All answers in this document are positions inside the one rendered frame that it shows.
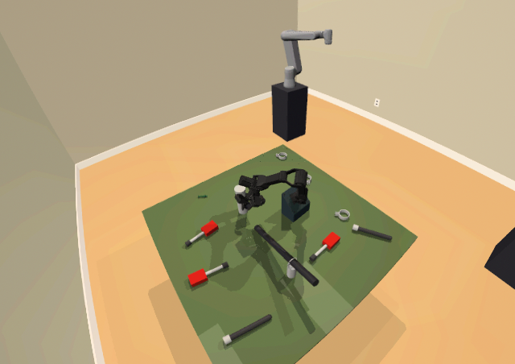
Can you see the red block with grey handle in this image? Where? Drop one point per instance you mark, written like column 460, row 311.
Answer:
column 328, row 242
column 207, row 229
column 200, row 276

